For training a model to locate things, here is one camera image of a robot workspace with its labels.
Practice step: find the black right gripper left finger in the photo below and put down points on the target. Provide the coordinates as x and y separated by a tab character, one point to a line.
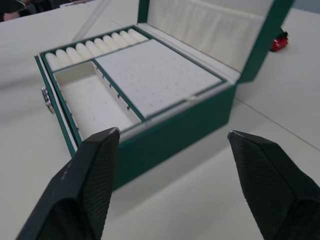
77	190

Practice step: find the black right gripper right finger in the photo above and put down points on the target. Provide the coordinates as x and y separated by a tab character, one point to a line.
272	190

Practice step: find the silver box latch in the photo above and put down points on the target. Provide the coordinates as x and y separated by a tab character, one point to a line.
47	99

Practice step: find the white removable tray insert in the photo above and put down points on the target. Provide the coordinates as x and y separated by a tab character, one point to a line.
120	80

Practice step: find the green jewelry box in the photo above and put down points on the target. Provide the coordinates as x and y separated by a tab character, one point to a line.
175	120

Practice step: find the red and black object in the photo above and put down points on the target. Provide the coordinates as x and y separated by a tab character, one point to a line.
279	42

